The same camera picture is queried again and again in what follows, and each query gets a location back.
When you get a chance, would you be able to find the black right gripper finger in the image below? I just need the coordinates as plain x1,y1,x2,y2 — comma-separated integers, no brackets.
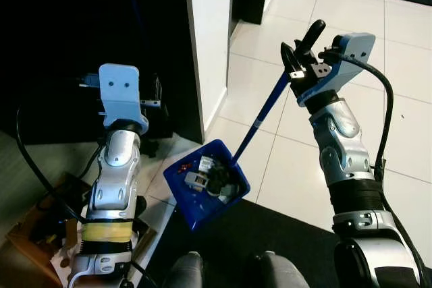
279,40,302,76

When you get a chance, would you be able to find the blue long-handled dustpan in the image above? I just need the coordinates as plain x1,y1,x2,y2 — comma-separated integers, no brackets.
163,20,327,231

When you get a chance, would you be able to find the black floor mat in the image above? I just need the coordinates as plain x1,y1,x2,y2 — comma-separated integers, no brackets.
138,197,379,288

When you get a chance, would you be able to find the small white labelled pack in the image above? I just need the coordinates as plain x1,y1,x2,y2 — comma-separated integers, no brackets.
198,156,217,172

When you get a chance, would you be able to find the black crumpled debris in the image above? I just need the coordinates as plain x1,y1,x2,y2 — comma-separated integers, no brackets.
206,167,234,198

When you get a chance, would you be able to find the black cabinet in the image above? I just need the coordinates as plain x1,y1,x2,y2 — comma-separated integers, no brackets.
0,0,203,145

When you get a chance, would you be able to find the grey robot left leg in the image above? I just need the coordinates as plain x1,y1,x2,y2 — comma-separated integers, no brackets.
162,251,205,288

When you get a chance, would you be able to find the brown cardboard box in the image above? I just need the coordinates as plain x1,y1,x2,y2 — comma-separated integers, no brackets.
5,170,159,288

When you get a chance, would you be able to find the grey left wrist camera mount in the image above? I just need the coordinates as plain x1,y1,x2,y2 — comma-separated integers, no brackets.
99,63,149,134

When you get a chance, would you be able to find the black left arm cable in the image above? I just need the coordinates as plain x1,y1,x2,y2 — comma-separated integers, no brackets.
15,76,102,235

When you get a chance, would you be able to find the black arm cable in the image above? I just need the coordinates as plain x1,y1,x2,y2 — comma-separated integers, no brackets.
15,76,102,235
317,49,396,184

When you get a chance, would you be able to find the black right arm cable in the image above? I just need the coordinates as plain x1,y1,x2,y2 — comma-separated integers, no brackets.
317,49,396,184

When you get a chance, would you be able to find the grey plastic bracket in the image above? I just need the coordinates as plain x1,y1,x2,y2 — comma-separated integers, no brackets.
184,172,207,191

